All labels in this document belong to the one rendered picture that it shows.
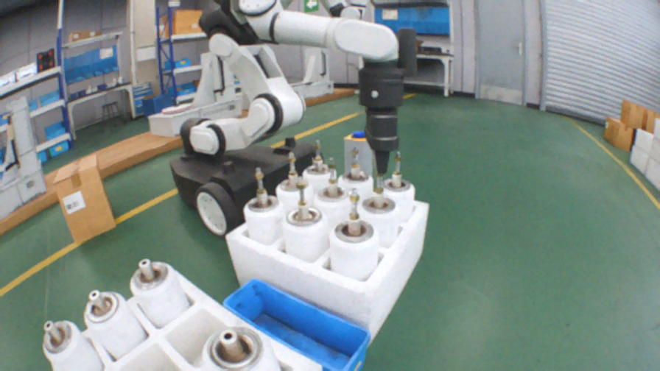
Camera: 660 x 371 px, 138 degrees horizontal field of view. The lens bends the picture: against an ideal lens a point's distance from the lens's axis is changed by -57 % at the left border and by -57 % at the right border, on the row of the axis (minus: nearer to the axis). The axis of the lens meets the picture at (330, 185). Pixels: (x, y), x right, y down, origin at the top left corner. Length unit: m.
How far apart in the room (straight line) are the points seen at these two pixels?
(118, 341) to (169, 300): 0.13
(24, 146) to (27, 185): 0.28
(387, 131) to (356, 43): 0.17
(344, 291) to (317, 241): 0.12
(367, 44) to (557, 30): 5.29
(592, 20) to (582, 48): 0.68
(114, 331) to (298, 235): 0.40
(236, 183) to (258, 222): 0.36
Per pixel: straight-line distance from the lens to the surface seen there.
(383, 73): 0.53
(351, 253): 0.53
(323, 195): 0.69
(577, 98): 5.73
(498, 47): 5.54
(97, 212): 1.40
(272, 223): 0.66
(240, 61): 1.04
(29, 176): 2.31
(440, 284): 0.83
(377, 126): 0.54
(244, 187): 1.00
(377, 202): 0.63
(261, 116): 0.95
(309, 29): 0.57
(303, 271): 0.58
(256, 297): 0.70
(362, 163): 0.93
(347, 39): 0.52
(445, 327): 0.73
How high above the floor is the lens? 0.56
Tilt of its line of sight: 24 degrees down
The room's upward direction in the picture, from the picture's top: 2 degrees counter-clockwise
